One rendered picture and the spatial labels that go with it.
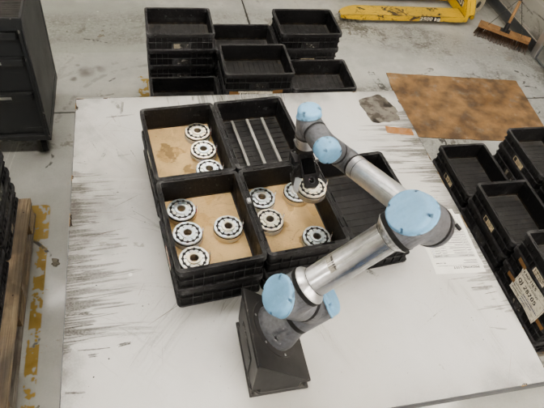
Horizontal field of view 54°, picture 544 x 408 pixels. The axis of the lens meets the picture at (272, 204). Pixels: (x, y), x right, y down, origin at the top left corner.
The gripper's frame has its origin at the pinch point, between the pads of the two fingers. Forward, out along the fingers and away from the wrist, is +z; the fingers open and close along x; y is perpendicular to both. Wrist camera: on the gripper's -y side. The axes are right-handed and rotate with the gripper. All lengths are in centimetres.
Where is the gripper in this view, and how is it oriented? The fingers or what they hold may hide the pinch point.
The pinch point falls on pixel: (303, 189)
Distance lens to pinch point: 184.4
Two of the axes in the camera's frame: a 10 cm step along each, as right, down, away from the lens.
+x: -9.6, 2.1, -2.0
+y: -2.9, -7.5, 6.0
